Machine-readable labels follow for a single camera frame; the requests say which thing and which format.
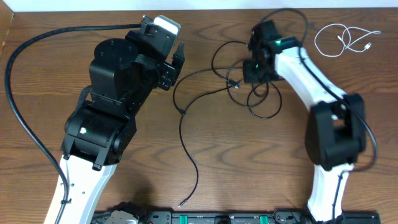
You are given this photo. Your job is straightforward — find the white usb cable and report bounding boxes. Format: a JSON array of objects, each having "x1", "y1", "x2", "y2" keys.
[{"x1": 313, "y1": 23, "x2": 382, "y2": 58}]

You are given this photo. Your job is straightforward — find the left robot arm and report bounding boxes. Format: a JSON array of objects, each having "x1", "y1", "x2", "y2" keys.
[{"x1": 45, "y1": 15, "x2": 185, "y2": 223}]

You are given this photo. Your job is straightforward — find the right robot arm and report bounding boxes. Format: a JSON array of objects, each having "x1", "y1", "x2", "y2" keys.
[{"x1": 243, "y1": 20, "x2": 366, "y2": 223}]

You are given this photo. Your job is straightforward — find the right camera cable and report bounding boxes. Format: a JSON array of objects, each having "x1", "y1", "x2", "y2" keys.
[{"x1": 259, "y1": 7, "x2": 379, "y2": 218}]

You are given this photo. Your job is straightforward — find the camera cable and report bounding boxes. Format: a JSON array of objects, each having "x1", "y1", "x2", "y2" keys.
[
  {"x1": 4, "y1": 24, "x2": 142, "y2": 224},
  {"x1": 259, "y1": 7, "x2": 379, "y2": 218}
]

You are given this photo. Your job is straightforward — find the left camera cable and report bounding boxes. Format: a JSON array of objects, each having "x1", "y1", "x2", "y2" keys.
[{"x1": 4, "y1": 24, "x2": 142, "y2": 224}]

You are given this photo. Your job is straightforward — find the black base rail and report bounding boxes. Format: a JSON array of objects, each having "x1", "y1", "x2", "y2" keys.
[{"x1": 93, "y1": 202, "x2": 382, "y2": 224}]

